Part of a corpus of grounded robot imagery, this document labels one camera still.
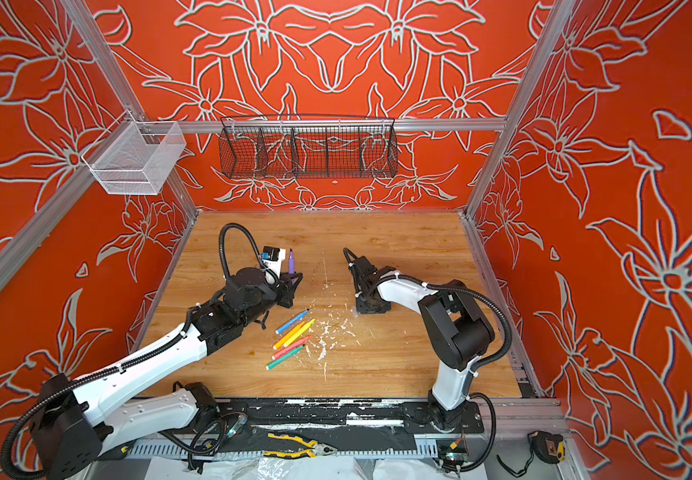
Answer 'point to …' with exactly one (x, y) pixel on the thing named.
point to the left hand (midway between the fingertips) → (299, 272)
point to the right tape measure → (548, 447)
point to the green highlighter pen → (276, 362)
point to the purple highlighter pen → (291, 262)
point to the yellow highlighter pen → (299, 333)
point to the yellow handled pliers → (314, 448)
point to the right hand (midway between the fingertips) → (364, 305)
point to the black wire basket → (280, 145)
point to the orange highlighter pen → (287, 335)
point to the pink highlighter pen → (295, 345)
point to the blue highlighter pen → (291, 322)
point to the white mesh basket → (135, 157)
